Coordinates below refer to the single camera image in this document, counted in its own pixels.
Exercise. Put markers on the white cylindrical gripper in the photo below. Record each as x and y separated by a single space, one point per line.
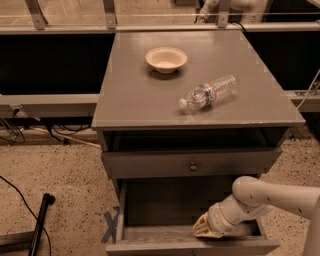
218 219

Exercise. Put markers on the grey drawer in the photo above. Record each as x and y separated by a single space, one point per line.
155 164
157 215

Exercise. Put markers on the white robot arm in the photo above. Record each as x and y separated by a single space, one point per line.
252 198

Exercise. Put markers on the grey top drawer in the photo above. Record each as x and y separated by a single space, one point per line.
155 164

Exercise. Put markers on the grey wooden drawer cabinet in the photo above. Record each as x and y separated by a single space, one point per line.
138 107

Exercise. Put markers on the blue tape cross mark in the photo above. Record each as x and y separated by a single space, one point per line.
111 222

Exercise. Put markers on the clear plastic water bottle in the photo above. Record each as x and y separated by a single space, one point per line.
206 94

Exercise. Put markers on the black metal stand leg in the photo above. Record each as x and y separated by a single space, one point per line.
30 240

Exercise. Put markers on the white paper bowl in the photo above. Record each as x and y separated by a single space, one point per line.
166 60

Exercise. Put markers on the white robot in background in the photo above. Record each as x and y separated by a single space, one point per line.
248 11

